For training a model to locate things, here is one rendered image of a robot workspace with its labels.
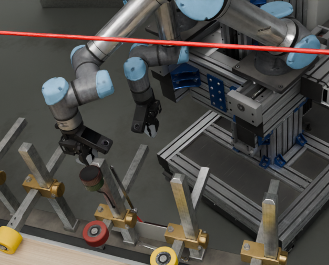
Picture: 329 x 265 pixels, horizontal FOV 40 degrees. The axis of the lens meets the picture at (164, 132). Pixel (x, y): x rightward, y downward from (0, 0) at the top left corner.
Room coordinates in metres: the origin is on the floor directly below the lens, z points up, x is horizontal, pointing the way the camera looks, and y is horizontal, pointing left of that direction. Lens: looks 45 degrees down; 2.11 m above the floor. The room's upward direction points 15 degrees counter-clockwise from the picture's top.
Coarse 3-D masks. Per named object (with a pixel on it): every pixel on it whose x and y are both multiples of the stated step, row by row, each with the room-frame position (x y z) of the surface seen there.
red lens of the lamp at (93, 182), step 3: (90, 165) 0.91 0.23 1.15; (93, 165) 0.91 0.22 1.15; (99, 171) 0.88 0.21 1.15; (99, 174) 0.87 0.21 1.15; (96, 177) 0.86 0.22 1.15; (99, 177) 0.87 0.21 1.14; (81, 180) 0.86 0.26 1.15; (84, 180) 0.86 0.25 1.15; (90, 180) 0.85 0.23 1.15; (93, 180) 0.85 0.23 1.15; (96, 180) 0.86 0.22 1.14; (99, 180) 0.86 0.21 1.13; (84, 183) 0.86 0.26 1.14; (87, 183) 0.85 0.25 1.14; (90, 183) 0.85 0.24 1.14; (93, 183) 0.85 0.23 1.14; (96, 183) 0.85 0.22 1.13
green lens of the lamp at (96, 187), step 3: (102, 177) 0.88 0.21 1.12; (102, 180) 0.87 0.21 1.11; (99, 183) 0.86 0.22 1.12; (102, 183) 0.87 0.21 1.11; (84, 186) 0.87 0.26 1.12; (87, 186) 0.86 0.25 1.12; (93, 186) 0.85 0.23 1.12; (96, 186) 0.85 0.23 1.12; (99, 186) 0.86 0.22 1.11; (87, 189) 0.86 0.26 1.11; (90, 189) 0.85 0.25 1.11; (93, 189) 0.85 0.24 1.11; (96, 189) 0.85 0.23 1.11
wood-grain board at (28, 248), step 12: (24, 240) 0.90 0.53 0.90; (0, 252) 0.87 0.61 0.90; (24, 252) 0.85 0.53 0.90; (36, 252) 0.84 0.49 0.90; (48, 252) 0.83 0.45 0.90; (60, 252) 0.81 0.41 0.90; (72, 252) 0.80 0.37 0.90; (0, 264) 0.83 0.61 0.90; (12, 264) 0.82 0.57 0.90; (24, 264) 0.81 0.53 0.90; (36, 264) 0.79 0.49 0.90; (48, 264) 0.78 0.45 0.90; (60, 264) 0.77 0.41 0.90; (72, 264) 0.76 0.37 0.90; (84, 264) 0.75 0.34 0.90; (96, 264) 0.74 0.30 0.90; (108, 264) 0.73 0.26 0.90; (120, 264) 0.72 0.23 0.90
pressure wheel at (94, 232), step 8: (88, 224) 0.89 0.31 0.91; (96, 224) 0.88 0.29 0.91; (104, 224) 0.87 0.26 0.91; (88, 232) 0.86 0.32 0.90; (96, 232) 0.85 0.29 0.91; (104, 232) 0.84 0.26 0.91; (88, 240) 0.83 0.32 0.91; (96, 240) 0.82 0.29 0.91; (104, 240) 0.83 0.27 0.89; (104, 248) 0.85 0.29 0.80
